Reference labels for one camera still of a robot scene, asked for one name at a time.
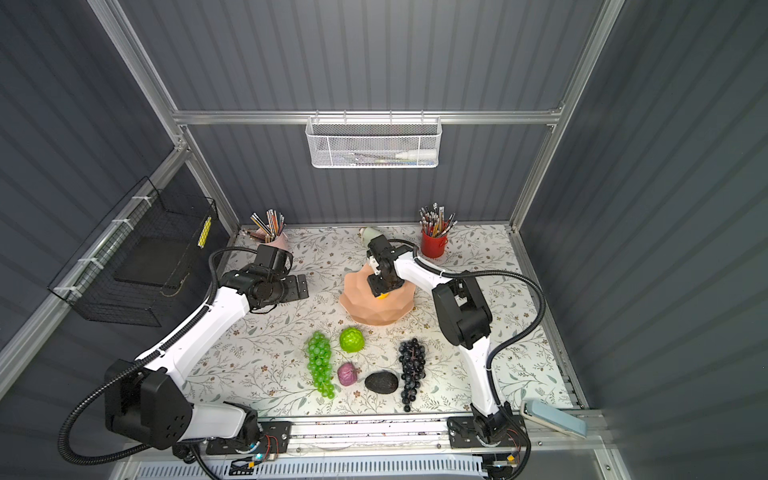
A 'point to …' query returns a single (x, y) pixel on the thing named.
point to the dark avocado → (381, 382)
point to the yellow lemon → (383, 296)
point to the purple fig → (347, 374)
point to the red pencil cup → (433, 247)
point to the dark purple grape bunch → (412, 360)
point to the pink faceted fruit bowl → (364, 308)
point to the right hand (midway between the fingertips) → (382, 289)
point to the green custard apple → (352, 340)
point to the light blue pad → (554, 417)
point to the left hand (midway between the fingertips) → (291, 290)
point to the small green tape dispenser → (365, 235)
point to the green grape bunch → (319, 354)
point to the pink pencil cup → (281, 242)
